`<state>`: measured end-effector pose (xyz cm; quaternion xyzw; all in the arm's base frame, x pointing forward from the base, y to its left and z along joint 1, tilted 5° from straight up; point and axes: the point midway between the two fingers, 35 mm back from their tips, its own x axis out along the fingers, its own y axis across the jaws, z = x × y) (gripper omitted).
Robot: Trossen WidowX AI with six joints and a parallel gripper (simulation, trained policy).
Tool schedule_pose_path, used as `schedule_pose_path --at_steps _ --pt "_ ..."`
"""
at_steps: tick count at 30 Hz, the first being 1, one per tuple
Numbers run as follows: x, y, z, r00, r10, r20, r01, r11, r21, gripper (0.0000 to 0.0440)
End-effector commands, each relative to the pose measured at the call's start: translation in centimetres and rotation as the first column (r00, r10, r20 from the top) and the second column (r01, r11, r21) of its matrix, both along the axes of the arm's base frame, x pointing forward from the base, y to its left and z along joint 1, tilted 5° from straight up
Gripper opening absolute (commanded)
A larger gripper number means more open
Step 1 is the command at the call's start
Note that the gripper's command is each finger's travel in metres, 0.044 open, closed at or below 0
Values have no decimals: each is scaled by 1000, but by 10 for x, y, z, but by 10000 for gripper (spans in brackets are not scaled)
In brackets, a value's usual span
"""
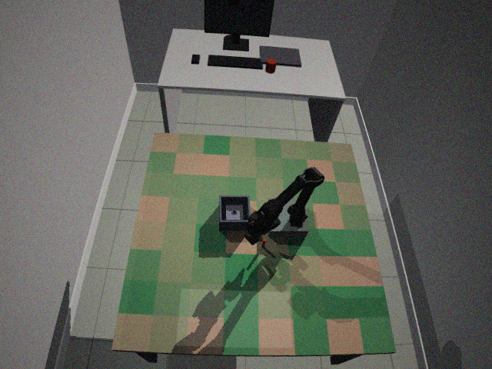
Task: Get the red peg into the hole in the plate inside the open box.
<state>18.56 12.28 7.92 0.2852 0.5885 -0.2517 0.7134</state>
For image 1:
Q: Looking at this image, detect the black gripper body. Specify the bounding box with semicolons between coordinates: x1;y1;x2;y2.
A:
244;218;281;245

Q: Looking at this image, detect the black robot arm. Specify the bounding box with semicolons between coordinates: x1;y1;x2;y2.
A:
246;167;324;236

